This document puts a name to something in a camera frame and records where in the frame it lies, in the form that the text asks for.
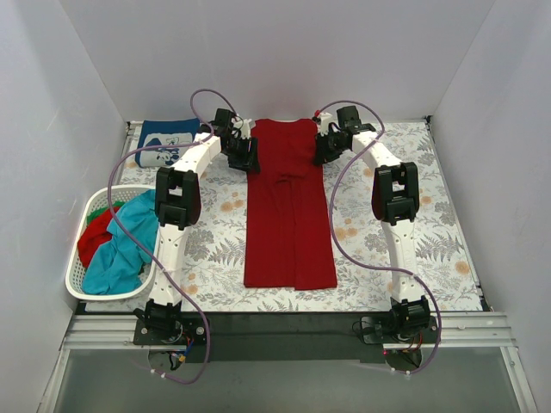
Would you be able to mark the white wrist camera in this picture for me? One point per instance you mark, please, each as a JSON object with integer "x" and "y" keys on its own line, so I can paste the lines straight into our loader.
{"x": 243, "y": 127}
{"x": 323, "y": 121}

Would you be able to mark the dark red t-shirt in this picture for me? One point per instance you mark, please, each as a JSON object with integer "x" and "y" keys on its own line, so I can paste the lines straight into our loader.
{"x": 288, "y": 240}

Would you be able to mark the folded blue printed t-shirt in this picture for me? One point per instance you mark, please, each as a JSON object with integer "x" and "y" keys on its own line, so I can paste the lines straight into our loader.
{"x": 168, "y": 136}

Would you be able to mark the white plastic laundry basket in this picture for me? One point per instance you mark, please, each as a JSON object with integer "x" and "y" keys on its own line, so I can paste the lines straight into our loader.
{"x": 76, "y": 271}

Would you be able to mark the green t-shirt in basket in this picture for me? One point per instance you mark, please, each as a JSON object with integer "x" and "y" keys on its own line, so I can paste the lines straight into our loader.
{"x": 100, "y": 211}

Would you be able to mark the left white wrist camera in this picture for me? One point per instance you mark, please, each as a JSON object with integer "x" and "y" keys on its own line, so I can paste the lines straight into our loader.
{"x": 243, "y": 127}

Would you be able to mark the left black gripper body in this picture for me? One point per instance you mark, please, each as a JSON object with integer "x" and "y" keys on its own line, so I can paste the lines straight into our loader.
{"x": 243, "y": 156}

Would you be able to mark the turquoise t-shirt in basket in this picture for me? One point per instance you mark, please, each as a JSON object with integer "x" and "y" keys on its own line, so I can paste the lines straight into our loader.
{"x": 116, "y": 265}

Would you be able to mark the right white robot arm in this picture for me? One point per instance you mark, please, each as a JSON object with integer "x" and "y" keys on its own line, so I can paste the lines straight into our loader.
{"x": 395, "y": 202}

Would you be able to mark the floral patterned table cloth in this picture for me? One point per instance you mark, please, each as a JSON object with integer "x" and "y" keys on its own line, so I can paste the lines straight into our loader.
{"x": 214, "y": 259}

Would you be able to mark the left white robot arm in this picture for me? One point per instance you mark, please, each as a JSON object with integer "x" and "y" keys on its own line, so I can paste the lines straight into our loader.
{"x": 178, "y": 207}

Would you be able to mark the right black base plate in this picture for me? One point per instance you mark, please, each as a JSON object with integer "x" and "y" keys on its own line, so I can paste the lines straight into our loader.
{"x": 377, "y": 330}

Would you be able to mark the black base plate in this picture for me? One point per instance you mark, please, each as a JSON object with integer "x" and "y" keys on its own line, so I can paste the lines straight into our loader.
{"x": 180, "y": 332}
{"x": 377, "y": 330}

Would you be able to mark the red t-shirt in basket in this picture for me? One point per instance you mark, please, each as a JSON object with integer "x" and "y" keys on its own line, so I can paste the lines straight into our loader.
{"x": 93, "y": 237}

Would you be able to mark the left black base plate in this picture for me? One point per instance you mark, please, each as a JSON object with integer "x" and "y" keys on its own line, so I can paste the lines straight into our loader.
{"x": 180, "y": 332}

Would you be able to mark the aluminium frame rail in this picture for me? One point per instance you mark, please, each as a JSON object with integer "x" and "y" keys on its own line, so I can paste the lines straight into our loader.
{"x": 463, "y": 329}

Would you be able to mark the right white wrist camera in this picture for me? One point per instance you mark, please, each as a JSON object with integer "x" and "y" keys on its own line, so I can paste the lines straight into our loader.
{"x": 323, "y": 121}

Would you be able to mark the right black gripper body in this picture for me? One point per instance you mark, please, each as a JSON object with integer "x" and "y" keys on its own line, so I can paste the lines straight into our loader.
{"x": 324, "y": 151}

